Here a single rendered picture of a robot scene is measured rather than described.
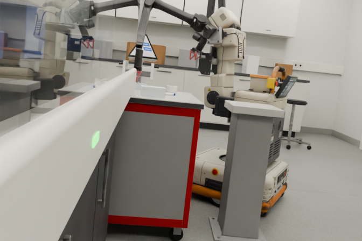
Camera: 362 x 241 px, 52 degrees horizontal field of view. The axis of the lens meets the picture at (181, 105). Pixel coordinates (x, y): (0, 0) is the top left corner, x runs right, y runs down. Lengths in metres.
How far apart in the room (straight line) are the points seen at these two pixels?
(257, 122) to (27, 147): 1.88
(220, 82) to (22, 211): 2.53
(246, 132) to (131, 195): 0.70
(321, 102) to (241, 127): 4.78
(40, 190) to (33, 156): 0.03
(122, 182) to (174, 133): 0.37
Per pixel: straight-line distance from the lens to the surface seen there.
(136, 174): 1.93
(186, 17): 2.64
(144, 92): 1.92
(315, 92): 6.69
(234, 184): 2.10
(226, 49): 2.72
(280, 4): 6.14
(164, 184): 1.95
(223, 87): 2.70
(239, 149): 2.05
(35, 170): 0.21
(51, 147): 0.24
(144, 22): 2.49
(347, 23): 6.90
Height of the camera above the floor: 0.95
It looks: 7 degrees down
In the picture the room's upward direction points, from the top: 6 degrees clockwise
